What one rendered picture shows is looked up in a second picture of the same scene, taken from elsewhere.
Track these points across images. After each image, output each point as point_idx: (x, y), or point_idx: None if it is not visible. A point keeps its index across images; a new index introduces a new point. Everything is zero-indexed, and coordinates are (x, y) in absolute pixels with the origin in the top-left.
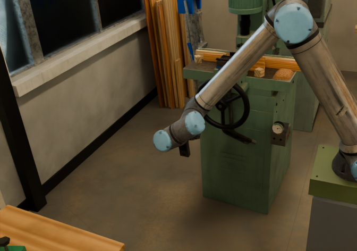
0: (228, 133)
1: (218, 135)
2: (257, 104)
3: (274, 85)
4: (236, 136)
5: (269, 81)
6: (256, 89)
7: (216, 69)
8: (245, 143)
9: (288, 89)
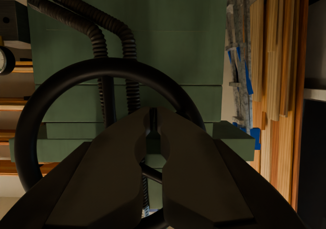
0: (109, 25)
1: None
2: (73, 100)
3: (40, 150)
4: (79, 20)
5: (52, 159)
6: (78, 136)
7: (154, 208)
8: None
9: (11, 147)
